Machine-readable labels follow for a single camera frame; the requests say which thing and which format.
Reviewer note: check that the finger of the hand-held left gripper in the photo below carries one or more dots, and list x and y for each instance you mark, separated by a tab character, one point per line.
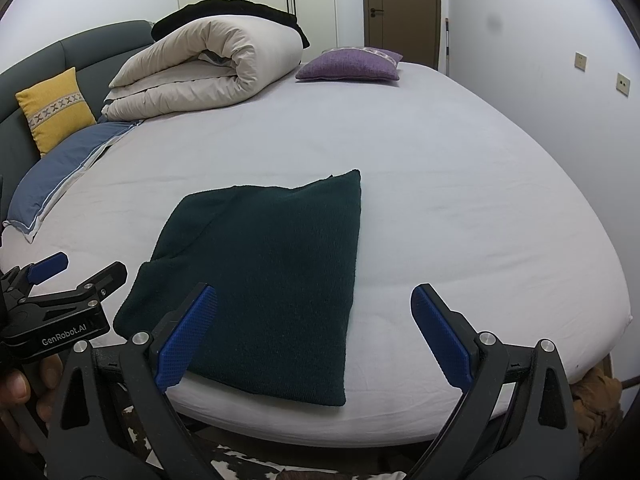
47	266
102	280

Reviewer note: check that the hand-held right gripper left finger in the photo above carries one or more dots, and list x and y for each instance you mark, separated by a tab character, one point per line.
187	335

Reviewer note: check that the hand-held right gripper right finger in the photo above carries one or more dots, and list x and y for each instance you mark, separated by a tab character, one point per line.
440	332

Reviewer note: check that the dark green knit sweater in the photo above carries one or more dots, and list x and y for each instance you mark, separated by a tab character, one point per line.
275	260

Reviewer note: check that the person's left hand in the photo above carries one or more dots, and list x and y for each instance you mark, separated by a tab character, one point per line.
15	387

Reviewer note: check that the blue pillow with white trim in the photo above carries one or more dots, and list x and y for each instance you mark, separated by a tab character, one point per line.
55	175

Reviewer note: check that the cowhide patterned rug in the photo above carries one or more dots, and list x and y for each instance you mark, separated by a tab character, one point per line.
240	462

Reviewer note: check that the bed with white sheet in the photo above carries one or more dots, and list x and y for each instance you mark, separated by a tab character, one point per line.
450	185

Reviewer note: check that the yellow patterned pillow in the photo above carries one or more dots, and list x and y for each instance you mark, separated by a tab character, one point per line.
55	110

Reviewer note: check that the brown cloth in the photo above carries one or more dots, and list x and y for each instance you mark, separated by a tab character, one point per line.
597	405

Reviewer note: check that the grey upholstered headboard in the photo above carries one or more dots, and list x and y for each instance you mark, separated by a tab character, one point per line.
75	50

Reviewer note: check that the beige folded duvet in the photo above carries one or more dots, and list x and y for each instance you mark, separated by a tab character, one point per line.
200	60

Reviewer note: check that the purple pillow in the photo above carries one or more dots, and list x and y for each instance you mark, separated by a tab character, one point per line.
350	65

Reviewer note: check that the thin white pole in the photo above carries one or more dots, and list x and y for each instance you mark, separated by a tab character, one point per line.
448	45

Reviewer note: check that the black blanket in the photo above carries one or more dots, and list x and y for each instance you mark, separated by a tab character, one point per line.
225	9

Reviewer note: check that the brown door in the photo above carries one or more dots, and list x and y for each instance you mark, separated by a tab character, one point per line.
400	10

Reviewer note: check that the white wardrobe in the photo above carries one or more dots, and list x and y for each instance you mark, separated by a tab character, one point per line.
310	0

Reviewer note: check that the beige wall socket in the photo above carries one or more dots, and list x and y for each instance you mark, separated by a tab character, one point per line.
622	84
580	61

